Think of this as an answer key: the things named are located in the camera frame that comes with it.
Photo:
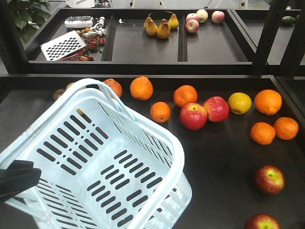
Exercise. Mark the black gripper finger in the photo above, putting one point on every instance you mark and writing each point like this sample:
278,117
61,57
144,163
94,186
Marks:
18,177

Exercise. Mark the light blue plastic basket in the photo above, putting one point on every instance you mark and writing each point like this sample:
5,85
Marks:
103,165

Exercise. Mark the orange behind apples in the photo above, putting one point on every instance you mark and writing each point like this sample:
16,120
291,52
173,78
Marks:
185,94

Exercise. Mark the brown mushroom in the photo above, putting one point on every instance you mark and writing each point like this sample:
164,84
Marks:
58,93

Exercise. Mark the white perforated board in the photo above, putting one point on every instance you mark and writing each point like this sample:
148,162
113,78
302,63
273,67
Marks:
62,46

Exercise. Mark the orange with knob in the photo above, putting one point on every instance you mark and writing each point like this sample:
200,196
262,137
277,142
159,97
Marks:
115,85

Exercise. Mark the round orange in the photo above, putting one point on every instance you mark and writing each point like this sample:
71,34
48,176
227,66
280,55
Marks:
141,88

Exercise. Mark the pile of small red fruits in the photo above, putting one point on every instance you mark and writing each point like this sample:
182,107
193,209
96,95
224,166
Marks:
94,42

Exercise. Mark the potted green plant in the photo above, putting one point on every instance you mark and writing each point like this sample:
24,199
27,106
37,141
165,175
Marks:
29,16

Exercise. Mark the white electronic device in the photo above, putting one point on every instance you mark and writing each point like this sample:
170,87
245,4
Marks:
79,22

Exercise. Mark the white plastic fittings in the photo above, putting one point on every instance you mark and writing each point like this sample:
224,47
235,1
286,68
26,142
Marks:
98,28

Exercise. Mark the red apple left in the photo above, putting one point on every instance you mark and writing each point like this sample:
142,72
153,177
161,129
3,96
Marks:
193,116

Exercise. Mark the brown yellow pear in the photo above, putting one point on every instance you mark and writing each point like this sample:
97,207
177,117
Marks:
164,30
150,27
173,21

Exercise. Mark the red apple right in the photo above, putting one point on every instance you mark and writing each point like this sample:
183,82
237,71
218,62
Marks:
217,109

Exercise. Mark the black wooden produce stand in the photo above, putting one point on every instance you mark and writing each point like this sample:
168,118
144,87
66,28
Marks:
220,159

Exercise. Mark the pink apple upper tray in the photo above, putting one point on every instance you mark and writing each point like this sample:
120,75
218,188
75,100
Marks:
218,17
192,16
192,26

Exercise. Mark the yellow orange citrus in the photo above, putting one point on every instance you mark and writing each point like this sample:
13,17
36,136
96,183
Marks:
239,103

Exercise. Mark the pink green peach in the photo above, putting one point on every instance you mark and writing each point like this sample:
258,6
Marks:
202,15

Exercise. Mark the red yellow apple lower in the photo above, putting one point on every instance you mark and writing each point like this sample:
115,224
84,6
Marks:
262,221

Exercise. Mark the red yellow apple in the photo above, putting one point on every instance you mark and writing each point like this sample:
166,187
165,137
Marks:
262,221
269,179

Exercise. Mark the small orange left pair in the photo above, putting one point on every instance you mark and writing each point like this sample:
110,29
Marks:
262,133

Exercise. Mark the small orange pair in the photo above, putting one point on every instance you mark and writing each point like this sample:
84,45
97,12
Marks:
262,133
286,128

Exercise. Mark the red yellow apple upper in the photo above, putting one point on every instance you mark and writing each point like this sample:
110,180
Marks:
269,179

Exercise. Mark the large orange with nipple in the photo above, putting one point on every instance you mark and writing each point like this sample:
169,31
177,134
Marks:
268,102

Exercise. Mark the small orange right pair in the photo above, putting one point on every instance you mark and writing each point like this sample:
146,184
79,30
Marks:
286,128

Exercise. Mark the dark green avocado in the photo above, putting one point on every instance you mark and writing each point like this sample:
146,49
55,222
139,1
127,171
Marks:
288,20

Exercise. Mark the black upright rack post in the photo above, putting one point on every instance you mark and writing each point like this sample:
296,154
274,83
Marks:
271,25
295,49

